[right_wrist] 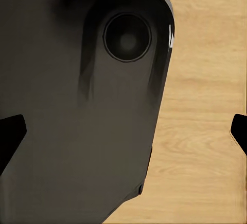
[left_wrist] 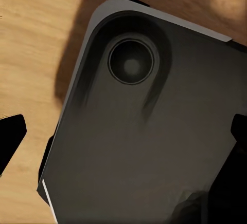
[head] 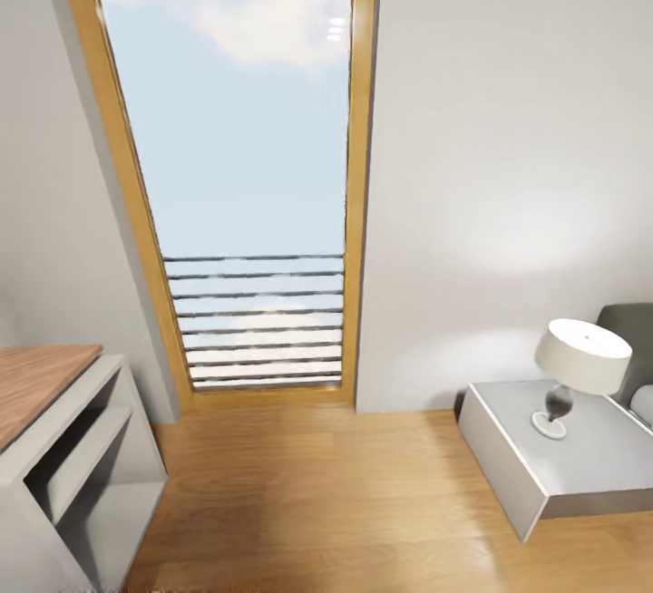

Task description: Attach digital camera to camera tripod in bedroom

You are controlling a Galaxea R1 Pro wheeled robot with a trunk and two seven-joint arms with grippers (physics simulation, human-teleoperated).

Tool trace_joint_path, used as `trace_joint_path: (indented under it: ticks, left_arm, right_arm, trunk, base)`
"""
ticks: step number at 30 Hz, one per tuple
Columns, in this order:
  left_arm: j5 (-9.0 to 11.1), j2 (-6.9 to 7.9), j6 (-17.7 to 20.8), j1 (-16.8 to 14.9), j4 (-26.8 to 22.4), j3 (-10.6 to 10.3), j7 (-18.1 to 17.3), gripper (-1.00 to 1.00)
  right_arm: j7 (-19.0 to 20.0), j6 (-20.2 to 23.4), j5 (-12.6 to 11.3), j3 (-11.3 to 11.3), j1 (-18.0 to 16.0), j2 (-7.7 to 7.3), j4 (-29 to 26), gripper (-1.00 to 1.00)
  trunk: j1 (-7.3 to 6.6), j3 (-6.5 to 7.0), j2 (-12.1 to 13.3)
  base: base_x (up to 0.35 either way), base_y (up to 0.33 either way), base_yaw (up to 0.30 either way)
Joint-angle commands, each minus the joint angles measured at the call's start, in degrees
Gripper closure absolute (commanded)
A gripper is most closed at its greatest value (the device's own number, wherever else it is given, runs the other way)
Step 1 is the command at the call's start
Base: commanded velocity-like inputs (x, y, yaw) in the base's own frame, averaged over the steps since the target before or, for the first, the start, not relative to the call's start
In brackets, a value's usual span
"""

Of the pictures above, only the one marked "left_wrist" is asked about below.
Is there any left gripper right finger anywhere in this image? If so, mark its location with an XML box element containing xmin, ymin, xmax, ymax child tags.
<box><xmin>231</xmin><ymin>114</ymin><xmax>247</xmax><ymax>155</ymax></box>

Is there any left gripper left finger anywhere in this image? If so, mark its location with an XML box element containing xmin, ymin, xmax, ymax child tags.
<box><xmin>0</xmin><ymin>114</ymin><xmax>27</xmax><ymax>175</ymax></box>

